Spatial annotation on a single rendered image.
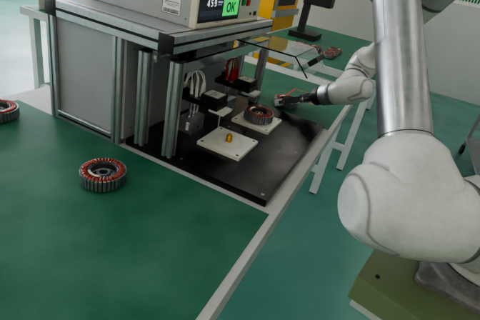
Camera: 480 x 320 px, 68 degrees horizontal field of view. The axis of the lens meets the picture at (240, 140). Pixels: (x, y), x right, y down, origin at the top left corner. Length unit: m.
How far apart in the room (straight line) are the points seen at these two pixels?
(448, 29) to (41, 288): 6.06
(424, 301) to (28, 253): 0.76
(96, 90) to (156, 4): 0.30
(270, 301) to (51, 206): 1.12
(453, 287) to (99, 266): 0.68
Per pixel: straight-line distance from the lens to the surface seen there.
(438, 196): 0.67
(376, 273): 0.80
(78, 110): 1.22
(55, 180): 0.98
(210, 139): 1.14
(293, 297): 1.78
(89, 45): 1.11
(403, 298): 0.80
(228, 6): 1.17
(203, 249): 0.80
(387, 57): 0.80
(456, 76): 6.40
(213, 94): 1.12
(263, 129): 1.28
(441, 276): 0.86
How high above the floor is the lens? 1.31
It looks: 27 degrees down
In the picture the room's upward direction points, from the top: 12 degrees clockwise
